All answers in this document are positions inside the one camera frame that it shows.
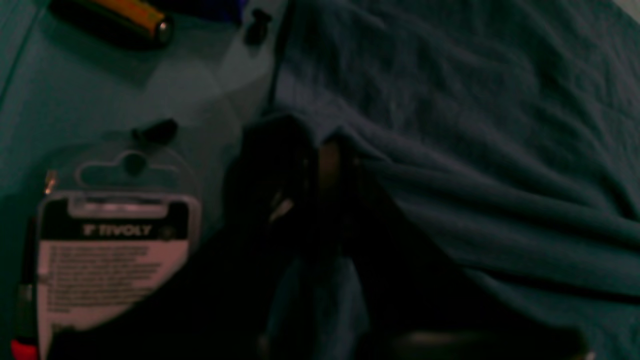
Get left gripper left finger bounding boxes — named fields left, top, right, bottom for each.
left=50, top=115, right=314, bottom=360

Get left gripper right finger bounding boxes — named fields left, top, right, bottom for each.
left=330, top=137, right=590, bottom=360

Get dark blue T-shirt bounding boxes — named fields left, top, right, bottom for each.
left=273, top=0, right=640, bottom=360

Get small black screw near pack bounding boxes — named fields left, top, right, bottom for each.
left=244, top=7, right=273, bottom=46

